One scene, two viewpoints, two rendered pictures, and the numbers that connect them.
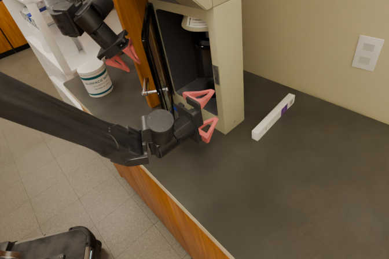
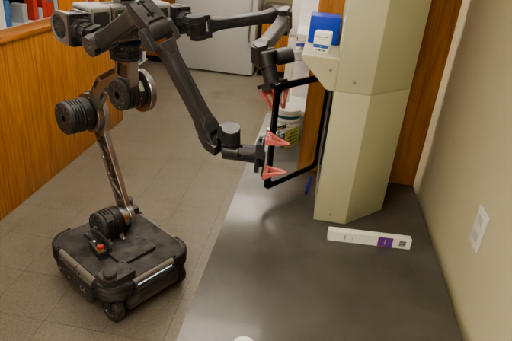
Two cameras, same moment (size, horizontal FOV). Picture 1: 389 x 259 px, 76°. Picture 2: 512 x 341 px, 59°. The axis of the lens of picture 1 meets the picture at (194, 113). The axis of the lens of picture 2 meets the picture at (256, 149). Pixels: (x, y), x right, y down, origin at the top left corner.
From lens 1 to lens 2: 98 cm
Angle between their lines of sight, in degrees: 38
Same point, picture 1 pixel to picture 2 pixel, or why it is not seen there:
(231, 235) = (223, 253)
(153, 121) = (227, 125)
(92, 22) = (265, 62)
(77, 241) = (171, 249)
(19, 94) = (178, 66)
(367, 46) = (479, 219)
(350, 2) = (487, 164)
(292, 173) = (313, 269)
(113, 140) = (203, 121)
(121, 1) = not seen: hidden behind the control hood
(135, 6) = not seen: hidden behind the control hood
